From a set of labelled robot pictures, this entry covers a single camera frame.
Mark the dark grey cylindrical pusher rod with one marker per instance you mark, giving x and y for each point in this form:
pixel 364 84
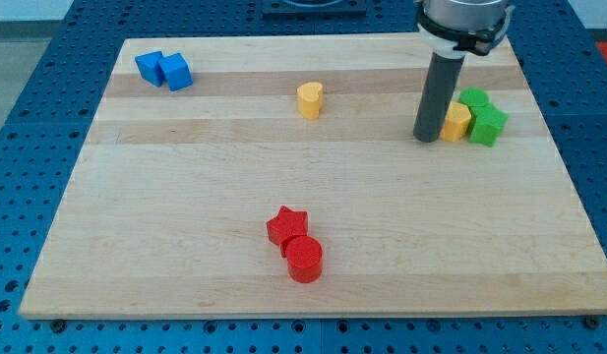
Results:
pixel 436 97

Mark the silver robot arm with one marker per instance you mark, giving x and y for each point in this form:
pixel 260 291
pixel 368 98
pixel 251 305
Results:
pixel 453 29

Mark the yellow heart block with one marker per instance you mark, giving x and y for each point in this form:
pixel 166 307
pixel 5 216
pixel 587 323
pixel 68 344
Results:
pixel 310 100

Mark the green cylinder block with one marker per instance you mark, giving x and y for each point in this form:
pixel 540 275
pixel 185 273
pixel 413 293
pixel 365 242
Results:
pixel 474 97

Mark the yellow pentagon block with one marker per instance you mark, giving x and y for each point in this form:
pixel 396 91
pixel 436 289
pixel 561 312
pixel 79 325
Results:
pixel 456 122

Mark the green star block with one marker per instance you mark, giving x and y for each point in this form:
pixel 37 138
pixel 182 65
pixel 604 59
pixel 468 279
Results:
pixel 487 124

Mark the wooden board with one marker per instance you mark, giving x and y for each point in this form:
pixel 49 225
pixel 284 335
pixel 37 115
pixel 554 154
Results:
pixel 164 216

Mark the red star block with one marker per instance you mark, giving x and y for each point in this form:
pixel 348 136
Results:
pixel 287 225

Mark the red cylinder block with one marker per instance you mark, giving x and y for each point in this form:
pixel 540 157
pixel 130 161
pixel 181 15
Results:
pixel 304 256

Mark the blue cube block right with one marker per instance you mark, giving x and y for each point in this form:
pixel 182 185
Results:
pixel 176 71

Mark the blue block left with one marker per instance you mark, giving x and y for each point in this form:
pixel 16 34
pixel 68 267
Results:
pixel 149 68

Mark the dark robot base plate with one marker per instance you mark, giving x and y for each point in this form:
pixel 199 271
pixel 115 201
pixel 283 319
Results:
pixel 279 8

